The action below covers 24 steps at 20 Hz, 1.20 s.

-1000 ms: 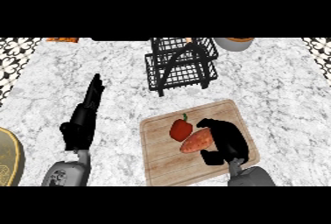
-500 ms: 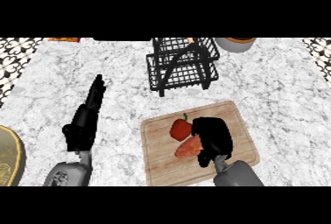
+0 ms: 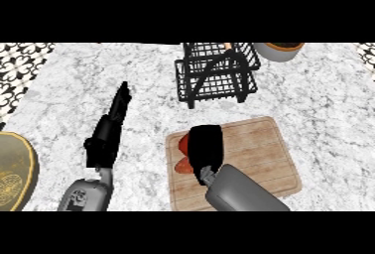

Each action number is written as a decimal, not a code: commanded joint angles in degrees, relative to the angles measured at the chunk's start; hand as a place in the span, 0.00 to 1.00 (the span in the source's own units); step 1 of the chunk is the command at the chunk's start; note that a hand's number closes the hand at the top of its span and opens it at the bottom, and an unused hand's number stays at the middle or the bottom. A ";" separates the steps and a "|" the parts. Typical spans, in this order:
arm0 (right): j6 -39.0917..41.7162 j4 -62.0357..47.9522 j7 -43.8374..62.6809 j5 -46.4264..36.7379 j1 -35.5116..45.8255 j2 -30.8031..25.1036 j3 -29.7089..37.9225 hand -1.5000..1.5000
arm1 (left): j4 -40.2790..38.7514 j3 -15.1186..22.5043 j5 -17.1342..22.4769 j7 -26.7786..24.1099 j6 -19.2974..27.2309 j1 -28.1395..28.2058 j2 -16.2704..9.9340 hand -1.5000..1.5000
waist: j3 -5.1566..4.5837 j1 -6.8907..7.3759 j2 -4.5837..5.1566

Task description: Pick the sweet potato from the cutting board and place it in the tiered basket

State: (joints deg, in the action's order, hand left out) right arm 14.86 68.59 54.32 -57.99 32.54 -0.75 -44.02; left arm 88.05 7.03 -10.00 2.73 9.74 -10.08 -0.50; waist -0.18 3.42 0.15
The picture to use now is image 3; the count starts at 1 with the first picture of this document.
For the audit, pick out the orange sweet potato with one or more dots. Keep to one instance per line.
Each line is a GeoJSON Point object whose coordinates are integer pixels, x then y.
{"type": "Point", "coordinates": [183, 158]}

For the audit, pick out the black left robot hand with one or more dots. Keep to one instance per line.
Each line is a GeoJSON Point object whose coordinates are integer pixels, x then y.
{"type": "Point", "coordinates": [107, 132]}

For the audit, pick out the wooden cutting board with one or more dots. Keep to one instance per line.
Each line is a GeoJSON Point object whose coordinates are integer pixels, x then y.
{"type": "Point", "coordinates": [254, 155]}

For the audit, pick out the grey bowl with brown rim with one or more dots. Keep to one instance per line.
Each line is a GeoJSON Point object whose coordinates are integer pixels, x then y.
{"type": "Point", "coordinates": [279, 50]}

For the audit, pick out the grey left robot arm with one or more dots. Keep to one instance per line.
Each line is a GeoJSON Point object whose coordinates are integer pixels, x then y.
{"type": "Point", "coordinates": [87, 195]}

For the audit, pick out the round olive yellow-rimmed plate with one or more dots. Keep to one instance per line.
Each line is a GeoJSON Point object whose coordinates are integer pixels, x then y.
{"type": "Point", "coordinates": [13, 172]}

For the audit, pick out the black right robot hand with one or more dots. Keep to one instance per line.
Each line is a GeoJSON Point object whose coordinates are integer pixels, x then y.
{"type": "Point", "coordinates": [206, 145]}

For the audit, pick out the orange item in basket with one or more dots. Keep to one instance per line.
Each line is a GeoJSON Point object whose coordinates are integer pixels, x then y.
{"type": "Point", "coordinates": [227, 46]}

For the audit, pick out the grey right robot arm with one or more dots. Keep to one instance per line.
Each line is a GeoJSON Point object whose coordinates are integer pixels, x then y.
{"type": "Point", "coordinates": [243, 191]}

